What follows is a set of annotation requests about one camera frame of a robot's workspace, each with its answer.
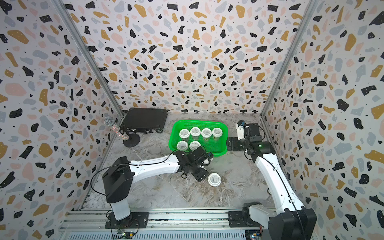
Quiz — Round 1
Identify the aluminium corner post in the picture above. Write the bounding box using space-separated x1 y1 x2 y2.
261 0 319 117
52 0 124 119

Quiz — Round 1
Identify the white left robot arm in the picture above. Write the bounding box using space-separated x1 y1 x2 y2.
103 147 214 221

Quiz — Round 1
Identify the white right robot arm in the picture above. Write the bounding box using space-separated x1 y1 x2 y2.
227 137 317 240

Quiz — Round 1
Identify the black microphone stand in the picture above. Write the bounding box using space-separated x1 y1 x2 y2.
119 127 141 148

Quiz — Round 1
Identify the rhinestone silver microphone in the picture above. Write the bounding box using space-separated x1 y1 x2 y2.
104 117 129 141

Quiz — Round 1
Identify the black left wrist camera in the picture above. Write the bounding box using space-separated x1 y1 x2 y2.
192 146 214 167

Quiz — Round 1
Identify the black ribbed hard case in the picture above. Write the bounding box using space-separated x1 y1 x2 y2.
121 108 168 134

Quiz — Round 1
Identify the aluminium corner post right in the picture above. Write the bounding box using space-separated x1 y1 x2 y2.
261 0 319 117

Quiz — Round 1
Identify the aluminium corner post left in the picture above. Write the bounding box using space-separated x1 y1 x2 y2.
52 0 124 119

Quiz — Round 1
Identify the green plastic basket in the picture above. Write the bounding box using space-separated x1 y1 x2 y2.
169 120 228 157

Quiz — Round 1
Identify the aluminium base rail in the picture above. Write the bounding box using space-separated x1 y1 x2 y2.
56 209 316 240

